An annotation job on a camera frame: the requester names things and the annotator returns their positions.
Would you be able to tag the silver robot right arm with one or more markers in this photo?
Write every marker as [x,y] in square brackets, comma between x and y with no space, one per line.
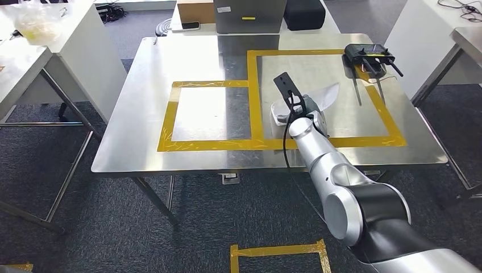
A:
[324,158]

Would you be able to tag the white curved plastic part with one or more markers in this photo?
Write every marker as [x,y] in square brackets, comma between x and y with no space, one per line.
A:
[324,98]

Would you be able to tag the brown cardboard box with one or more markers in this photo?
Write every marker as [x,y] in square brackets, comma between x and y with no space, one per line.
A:
[195,11]

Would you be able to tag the small yellow bench tape rectangle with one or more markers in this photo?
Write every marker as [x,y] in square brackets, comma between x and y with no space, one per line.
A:
[167,124]

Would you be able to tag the steel workbench frame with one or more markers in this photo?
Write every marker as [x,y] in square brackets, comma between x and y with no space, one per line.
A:
[468,41]

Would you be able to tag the black remote controller with antennas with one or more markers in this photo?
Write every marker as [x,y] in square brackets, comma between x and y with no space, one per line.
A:
[361,52]

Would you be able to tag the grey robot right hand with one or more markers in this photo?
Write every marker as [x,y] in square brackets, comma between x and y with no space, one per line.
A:
[308,105]

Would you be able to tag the yellow floor tape square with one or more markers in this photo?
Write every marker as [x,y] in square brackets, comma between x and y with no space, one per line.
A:
[278,250]

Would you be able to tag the silver metal box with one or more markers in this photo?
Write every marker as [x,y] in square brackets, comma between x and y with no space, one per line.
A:
[248,22]

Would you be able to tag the white desk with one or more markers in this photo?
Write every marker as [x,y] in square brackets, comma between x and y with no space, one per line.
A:
[414,37]
[90,56]
[331,26]

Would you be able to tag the black soft case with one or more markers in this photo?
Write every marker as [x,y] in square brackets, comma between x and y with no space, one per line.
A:
[304,15]

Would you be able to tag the large yellow bench tape square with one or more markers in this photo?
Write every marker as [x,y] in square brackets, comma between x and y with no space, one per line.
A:
[256,113]

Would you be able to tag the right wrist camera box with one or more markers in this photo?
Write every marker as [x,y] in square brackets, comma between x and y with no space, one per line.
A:
[286,84]

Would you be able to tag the steel table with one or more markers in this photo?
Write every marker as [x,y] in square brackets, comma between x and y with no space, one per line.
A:
[19,68]

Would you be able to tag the clear plastic bag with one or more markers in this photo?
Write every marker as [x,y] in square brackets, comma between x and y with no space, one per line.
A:
[37,24]

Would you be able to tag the steel workbench with tape squares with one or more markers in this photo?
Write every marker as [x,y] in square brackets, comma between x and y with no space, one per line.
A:
[150,113]

